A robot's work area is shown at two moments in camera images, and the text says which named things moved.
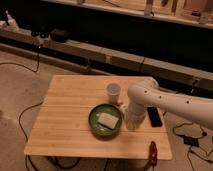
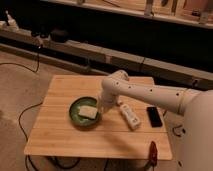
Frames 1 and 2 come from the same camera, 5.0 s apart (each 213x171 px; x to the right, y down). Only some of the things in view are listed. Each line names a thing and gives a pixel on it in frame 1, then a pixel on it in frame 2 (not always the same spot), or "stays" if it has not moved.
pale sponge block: [108, 119] -> [88, 111]
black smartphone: [154, 115] stays
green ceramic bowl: [100, 128] -> [81, 120]
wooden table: [62, 127] stays
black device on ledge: [58, 36] stays
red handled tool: [153, 153] stays
